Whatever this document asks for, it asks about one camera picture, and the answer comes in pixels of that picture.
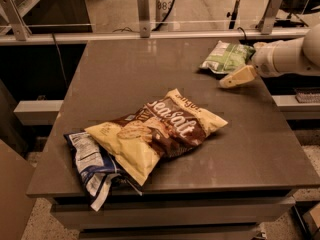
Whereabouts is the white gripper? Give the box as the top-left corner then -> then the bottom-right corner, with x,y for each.
219,42 -> 280,89

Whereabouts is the green jalapeno chip bag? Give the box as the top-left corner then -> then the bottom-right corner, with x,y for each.
199,40 -> 255,74

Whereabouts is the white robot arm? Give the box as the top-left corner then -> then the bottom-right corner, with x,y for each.
219,24 -> 320,89

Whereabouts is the yellow brown sea salt chip bag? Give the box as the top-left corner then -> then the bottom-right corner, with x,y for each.
86,89 -> 227,185

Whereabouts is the blue white chip bag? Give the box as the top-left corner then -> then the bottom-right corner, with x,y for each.
64,131 -> 142,211

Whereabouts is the grey drawer cabinet under table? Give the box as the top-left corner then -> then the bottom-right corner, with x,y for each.
51,196 -> 295,240

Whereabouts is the brown cardboard box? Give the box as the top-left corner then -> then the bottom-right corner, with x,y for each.
0,140 -> 35,240

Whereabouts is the right metal rail bracket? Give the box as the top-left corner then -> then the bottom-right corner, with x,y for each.
257,0 -> 283,35

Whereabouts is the black cable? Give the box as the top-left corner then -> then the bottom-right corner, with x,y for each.
112,0 -> 177,34

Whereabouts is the grey metal guard rail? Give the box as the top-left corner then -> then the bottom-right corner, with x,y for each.
0,28 -> 309,46

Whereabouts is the left metal rail bracket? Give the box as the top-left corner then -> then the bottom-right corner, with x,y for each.
0,0 -> 30,41

